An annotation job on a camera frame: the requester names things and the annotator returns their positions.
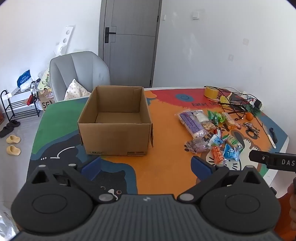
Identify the clear nut snack packet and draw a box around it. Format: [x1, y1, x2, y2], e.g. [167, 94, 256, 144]
[202, 122, 218, 131]

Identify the white foam board with holes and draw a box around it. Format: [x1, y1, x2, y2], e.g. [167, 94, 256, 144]
[55, 25, 75, 56]

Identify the black cable tangle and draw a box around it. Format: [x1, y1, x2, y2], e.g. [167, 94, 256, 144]
[208, 87, 264, 121]

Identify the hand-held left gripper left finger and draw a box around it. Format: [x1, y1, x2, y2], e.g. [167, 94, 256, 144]
[30, 157, 119, 204]

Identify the yellow tape roll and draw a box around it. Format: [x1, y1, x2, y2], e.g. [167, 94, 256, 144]
[204, 86, 219, 99]

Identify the grey upholstered chair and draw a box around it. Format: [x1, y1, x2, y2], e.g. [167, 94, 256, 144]
[49, 51, 111, 102]

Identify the brown paper bag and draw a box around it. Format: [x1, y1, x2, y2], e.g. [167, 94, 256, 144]
[38, 89, 56, 112]

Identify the bunch of keys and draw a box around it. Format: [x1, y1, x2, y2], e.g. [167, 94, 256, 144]
[243, 122, 260, 135]

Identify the person's right hand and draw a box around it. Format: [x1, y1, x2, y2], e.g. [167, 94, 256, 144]
[286, 184, 296, 222]

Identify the large purple snack packet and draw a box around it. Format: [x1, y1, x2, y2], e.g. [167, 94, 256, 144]
[178, 111, 207, 139]

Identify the orange snack packet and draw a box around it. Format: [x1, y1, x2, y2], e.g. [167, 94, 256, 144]
[211, 146, 225, 165]

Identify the colourful cartoon table mat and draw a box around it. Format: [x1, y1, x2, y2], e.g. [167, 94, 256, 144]
[27, 88, 289, 202]

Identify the pale yellow printed bag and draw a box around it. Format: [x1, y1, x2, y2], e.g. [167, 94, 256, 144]
[37, 68, 50, 91]

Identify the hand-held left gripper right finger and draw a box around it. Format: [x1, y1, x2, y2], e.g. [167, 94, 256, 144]
[177, 156, 266, 204]

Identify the clear white snack packet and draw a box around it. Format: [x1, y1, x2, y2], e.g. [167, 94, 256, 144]
[193, 110, 210, 123]

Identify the black door handle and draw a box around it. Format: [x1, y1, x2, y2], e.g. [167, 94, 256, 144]
[105, 27, 116, 43]

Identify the black handled knife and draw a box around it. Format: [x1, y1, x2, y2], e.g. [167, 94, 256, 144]
[269, 127, 278, 143]

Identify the blue plastic bag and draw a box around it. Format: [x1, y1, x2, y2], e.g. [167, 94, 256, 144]
[17, 70, 31, 90]

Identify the cardboard box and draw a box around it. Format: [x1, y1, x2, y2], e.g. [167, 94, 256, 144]
[77, 86, 154, 156]

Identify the white stick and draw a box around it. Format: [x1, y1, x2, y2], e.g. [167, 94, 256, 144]
[265, 129, 276, 149]

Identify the blue and white snack packet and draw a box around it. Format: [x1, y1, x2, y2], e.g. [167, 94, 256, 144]
[208, 134, 223, 146]

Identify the black metal shoe rack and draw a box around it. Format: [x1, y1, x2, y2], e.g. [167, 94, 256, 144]
[0, 89, 41, 122]

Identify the silver foil sheet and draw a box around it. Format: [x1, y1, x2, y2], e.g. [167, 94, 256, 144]
[0, 209, 19, 241]

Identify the small purple snack packet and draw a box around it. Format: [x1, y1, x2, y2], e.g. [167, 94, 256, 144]
[185, 138, 210, 153]

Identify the grey room door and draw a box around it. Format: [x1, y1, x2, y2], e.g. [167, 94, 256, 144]
[99, 0, 162, 88]

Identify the peach snack packet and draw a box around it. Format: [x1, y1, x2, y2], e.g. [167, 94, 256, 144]
[221, 112, 236, 129]

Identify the white dotted pillow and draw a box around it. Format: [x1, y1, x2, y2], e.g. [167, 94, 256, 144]
[63, 79, 92, 100]

